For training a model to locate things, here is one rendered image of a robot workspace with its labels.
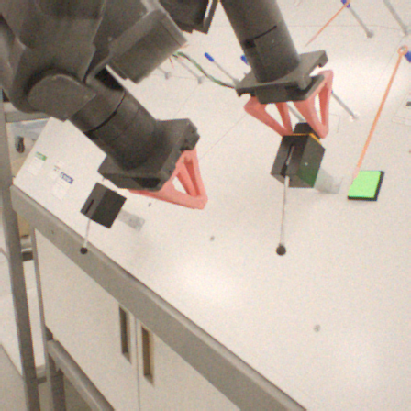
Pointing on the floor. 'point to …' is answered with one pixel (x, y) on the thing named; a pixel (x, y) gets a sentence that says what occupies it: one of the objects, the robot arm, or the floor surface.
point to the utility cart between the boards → (26, 132)
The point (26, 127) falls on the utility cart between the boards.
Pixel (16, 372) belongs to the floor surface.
